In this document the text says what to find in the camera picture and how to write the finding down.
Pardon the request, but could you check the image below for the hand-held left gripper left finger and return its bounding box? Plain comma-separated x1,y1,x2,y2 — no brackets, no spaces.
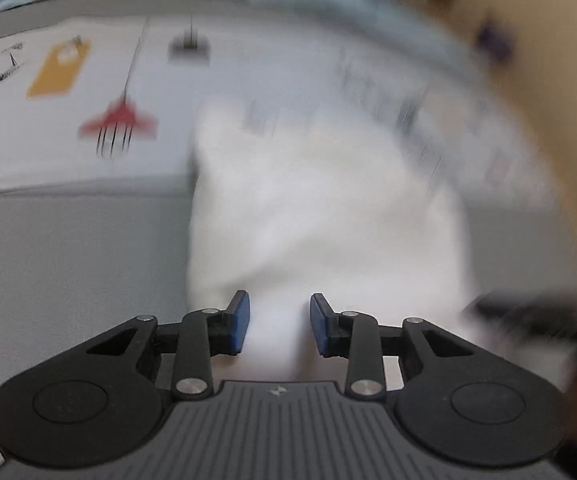
86,290,252,402

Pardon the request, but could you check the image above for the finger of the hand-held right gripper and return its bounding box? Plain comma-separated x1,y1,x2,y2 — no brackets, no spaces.
463,291,539,328

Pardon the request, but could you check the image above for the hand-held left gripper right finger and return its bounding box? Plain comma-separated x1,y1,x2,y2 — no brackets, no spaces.
309,292,474,402

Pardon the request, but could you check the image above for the white t-shirt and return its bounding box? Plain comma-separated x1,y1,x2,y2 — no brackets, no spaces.
186,95,577,391

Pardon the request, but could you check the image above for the grey printed bed cover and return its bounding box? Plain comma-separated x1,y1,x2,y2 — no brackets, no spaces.
0,5,574,480

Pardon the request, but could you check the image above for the purple box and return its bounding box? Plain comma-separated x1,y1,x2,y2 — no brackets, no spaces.
474,19,515,63

